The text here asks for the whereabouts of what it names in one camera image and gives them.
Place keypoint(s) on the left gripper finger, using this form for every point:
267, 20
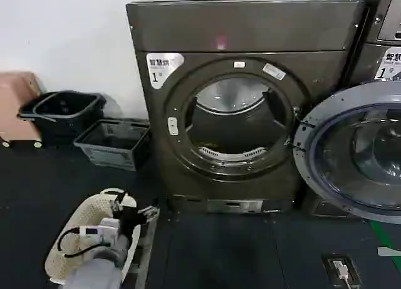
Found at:
146, 210
151, 217

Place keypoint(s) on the black slatted plastic crate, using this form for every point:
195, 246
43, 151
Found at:
103, 157

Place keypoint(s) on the grey dryer with closed front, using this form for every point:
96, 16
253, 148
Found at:
369, 60

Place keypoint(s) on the white power plug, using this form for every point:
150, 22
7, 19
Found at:
340, 269

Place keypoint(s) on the white perforated laundry basket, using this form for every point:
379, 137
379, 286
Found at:
94, 207

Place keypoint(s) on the grey dryer with round opening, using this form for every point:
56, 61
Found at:
238, 182

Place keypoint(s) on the pink box on wheels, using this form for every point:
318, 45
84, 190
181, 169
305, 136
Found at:
12, 113

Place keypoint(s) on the round glass dryer door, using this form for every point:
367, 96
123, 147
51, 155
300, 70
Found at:
316, 163

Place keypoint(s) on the metal floor socket box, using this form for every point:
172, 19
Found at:
332, 270

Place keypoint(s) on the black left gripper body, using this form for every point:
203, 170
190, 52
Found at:
129, 220

